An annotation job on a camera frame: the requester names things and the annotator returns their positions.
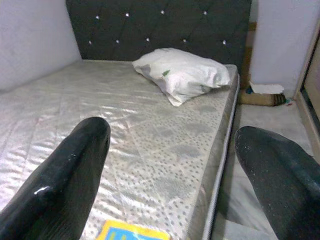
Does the brown cardboard sheet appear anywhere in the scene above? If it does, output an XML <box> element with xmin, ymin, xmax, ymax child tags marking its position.
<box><xmin>243</xmin><ymin>21</ymin><xmax>258</xmax><ymax>88</ymax></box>

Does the white quilted mattress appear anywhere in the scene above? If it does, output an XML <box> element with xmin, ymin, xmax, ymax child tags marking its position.
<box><xmin>0</xmin><ymin>59</ymin><xmax>241</xmax><ymax>240</ymax></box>

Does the white torn paper sheet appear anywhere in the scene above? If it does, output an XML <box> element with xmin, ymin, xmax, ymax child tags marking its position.
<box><xmin>249</xmin><ymin>83</ymin><xmax>286</xmax><ymax>96</ymax></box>

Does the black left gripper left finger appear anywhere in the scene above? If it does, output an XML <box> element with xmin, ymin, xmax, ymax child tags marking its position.
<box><xmin>0</xmin><ymin>116</ymin><xmax>112</xmax><ymax>240</ymax></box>

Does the beige wardrobe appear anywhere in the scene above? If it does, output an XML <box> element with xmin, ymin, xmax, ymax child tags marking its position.
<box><xmin>292</xmin><ymin>24</ymin><xmax>320</xmax><ymax>157</ymax></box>

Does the dark tufted headboard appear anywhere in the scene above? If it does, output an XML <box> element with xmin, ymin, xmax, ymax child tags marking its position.
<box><xmin>65</xmin><ymin>0</ymin><xmax>253</xmax><ymax>69</ymax></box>

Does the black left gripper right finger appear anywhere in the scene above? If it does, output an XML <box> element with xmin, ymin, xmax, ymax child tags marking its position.
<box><xmin>234</xmin><ymin>125</ymin><xmax>320</xmax><ymax>240</ymax></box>

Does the yellow blue book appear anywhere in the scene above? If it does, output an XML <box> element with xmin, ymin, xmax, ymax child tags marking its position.
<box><xmin>95</xmin><ymin>219</ymin><xmax>173</xmax><ymax>240</ymax></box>

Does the white pillow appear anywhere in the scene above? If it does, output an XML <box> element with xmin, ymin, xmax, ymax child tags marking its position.
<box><xmin>131</xmin><ymin>47</ymin><xmax>232</xmax><ymax>108</ymax></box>

